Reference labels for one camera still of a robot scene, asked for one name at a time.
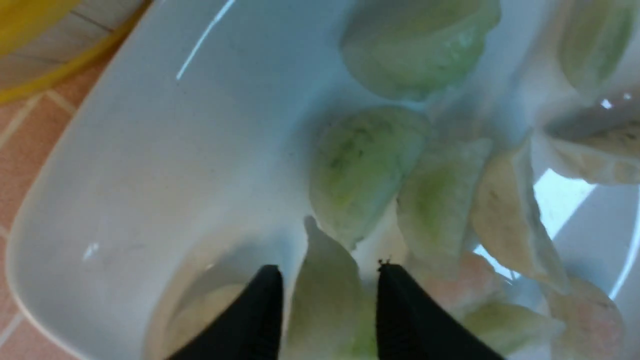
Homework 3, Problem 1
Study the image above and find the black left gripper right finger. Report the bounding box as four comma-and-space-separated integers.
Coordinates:
375, 260, 503, 360

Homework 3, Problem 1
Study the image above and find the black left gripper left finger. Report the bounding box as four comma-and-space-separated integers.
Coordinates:
168, 264, 285, 360

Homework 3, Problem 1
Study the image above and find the pink dumpling plate centre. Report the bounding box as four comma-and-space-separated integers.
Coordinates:
406, 251, 506, 321

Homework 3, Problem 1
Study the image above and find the pale green dumpling plate bottom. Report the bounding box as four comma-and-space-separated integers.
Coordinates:
461, 301, 566, 357

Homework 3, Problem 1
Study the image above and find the beige dumpling plate middle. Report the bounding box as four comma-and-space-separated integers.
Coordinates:
470, 137, 570, 294

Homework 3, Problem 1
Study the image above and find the white square plate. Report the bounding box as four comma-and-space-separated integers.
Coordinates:
6, 0, 640, 360

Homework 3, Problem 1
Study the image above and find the pink dumpling plate bottom edge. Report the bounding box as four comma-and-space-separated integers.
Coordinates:
542, 276, 626, 360

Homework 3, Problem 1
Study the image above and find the pale dumpling plate lower right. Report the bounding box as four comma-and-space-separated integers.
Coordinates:
534, 119, 640, 185

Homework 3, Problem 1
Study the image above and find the pink checkered tablecloth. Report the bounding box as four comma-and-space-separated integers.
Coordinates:
0, 55, 113, 360

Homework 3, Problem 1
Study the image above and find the yellow-rimmed bamboo steamer basket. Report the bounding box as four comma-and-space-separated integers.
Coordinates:
0, 0, 151, 103

